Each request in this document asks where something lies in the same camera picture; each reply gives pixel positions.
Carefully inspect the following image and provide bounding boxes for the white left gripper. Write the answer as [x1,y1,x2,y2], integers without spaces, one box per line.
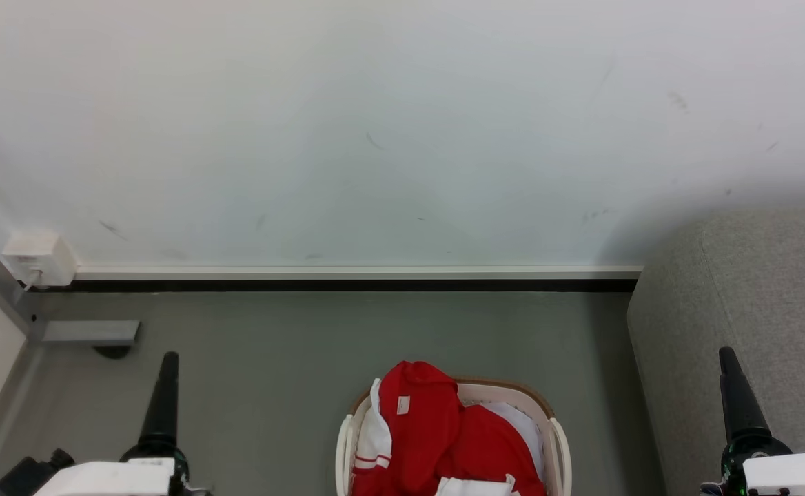
[34,351,191,496]

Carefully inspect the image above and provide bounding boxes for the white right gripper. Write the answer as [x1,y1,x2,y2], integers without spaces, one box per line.
[702,346,805,496]

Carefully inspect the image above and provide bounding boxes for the red fleece garment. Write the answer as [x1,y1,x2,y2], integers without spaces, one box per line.
[351,360,547,496]

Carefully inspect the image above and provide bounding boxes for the cream plastic laundry basket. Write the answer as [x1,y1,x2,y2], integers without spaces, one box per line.
[336,377,573,496]

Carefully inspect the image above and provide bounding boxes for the grey fabric sofa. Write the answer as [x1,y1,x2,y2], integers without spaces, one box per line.
[626,207,805,496]

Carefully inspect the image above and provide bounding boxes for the white garment with red stripes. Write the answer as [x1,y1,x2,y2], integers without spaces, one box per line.
[353,378,394,477]

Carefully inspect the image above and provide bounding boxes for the plain white garment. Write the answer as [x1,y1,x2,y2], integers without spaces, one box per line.
[478,402,545,477]

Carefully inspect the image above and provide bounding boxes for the white and black baseboard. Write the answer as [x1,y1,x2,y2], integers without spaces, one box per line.
[74,265,644,293]

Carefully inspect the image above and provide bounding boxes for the white garment with red trim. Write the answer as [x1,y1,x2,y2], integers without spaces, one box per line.
[434,473,518,496]

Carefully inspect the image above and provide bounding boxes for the grey metal frame foot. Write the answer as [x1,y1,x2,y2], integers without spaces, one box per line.
[40,320,141,346]

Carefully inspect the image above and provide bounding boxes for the white wall socket box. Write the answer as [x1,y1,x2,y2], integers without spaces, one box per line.
[1,232,78,288]

